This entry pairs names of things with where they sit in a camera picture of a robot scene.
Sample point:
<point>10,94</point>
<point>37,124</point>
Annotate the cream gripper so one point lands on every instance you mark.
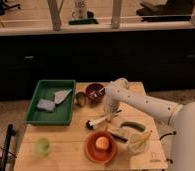
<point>109,112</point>

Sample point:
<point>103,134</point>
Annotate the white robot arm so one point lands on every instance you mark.
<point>180,117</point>

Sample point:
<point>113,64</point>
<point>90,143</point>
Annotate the small metal cup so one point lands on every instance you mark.
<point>81,99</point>

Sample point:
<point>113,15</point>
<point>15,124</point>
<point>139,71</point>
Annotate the clear cup with corn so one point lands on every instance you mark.
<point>133,150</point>

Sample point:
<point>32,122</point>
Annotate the green plastic cup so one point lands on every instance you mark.
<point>42,147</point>

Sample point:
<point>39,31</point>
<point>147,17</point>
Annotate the spoon in bowl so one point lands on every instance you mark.
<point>97,93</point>

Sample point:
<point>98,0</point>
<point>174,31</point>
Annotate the dark red bowl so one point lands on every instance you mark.
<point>95,87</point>

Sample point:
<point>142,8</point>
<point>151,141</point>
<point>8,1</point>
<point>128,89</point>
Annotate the brown rectangular block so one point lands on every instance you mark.
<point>119,133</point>

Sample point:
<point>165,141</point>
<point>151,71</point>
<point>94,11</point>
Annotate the green cucumber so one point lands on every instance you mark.
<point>135,125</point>

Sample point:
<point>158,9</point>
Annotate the orange fruit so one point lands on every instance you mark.
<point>102,143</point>

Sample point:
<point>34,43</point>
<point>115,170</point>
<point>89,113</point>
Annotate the orange plate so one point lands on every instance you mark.
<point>100,156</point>

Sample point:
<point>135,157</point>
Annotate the grey triangular cloth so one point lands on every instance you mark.
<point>61,95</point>

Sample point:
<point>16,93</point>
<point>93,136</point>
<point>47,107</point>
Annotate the green plastic tray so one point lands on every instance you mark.
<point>62,114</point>

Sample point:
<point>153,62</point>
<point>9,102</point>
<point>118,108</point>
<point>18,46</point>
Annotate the grey sponge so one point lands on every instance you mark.
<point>46,105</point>

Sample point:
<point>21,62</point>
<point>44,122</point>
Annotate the green book on shelf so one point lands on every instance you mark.
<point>83,21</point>

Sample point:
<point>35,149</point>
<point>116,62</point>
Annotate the white mug on shelf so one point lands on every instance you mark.
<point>80,9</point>

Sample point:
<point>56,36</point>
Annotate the black stand pole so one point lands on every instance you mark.
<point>7,156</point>

